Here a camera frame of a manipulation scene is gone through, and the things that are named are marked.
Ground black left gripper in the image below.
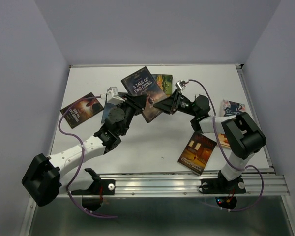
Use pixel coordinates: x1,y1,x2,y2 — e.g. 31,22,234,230
115,93,147,136

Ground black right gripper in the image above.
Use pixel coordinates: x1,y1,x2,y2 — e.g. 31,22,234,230
152,89,197,117

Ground A Tale of Two Cities book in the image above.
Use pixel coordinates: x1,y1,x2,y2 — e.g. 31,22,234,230
121,66,167,123

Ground Animal Farm green book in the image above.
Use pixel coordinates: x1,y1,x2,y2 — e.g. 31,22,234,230
152,74,173,96

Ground Nineteen Eighty-Four blue book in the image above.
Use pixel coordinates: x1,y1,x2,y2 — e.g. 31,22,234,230
101,101,115,124

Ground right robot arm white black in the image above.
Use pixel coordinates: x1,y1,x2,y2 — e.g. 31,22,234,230
153,90,266,192

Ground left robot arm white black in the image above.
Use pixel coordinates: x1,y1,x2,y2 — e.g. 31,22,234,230
22,88,147,207

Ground floral white Little Women book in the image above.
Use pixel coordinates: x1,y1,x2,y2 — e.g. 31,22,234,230
220,99,246,117

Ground brown orange Leonard Tulane book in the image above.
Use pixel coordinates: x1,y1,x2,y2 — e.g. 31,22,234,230
177,132,217,175

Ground yellow orange book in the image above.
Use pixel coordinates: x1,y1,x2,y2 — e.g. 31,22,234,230
218,133,230,149

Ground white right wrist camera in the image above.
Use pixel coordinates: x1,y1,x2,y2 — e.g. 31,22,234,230
175,80,189,91

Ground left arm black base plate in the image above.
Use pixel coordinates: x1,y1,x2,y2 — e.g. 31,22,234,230
69,168,116,196

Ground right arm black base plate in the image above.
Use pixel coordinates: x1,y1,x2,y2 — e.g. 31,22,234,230
198,177,246,195

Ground aluminium front rail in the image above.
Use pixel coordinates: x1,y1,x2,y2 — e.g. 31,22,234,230
69,173,290,198

